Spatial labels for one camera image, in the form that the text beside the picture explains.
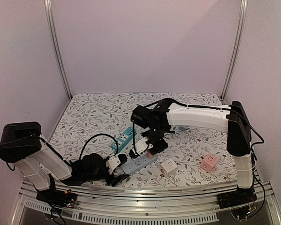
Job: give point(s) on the floral patterned table mat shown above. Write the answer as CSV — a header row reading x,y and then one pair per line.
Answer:
x,y
91,122

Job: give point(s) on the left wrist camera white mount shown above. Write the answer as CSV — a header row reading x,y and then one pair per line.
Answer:
x,y
116,161

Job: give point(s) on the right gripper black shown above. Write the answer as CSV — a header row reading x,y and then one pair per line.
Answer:
x,y
158,145

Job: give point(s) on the right aluminium frame post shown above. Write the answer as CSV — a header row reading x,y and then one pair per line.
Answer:
x,y
236,47

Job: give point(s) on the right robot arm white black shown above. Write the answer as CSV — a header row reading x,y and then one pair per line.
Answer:
x,y
158,118

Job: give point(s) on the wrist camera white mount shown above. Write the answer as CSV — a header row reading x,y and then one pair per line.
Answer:
x,y
140,147
116,161

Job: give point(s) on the small pink charger plug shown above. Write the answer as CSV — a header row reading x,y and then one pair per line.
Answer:
x,y
149,154

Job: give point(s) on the light blue power strip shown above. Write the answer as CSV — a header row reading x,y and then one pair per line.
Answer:
x,y
138,164

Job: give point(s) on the small blue charger plug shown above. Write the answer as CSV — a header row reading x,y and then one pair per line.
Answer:
x,y
183,128

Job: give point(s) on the pink cube socket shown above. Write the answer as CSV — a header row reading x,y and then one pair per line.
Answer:
x,y
209,162

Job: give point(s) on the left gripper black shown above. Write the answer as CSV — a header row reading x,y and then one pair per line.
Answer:
x,y
114,181

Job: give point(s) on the left aluminium frame post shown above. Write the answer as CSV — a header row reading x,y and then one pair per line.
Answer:
x,y
56,48

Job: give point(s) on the aluminium frame post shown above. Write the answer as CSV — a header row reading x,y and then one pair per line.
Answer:
x,y
56,48
236,47

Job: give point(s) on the teal power strip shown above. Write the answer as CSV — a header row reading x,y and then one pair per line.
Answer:
x,y
124,139

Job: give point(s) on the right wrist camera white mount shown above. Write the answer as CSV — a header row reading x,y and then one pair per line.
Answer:
x,y
140,147

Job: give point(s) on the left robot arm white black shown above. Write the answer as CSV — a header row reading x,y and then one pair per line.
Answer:
x,y
24,146

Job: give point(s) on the white cube socket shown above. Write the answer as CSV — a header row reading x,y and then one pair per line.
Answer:
x,y
168,167

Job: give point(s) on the front aluminium rail base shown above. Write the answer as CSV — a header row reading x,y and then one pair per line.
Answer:
x,y
166,206

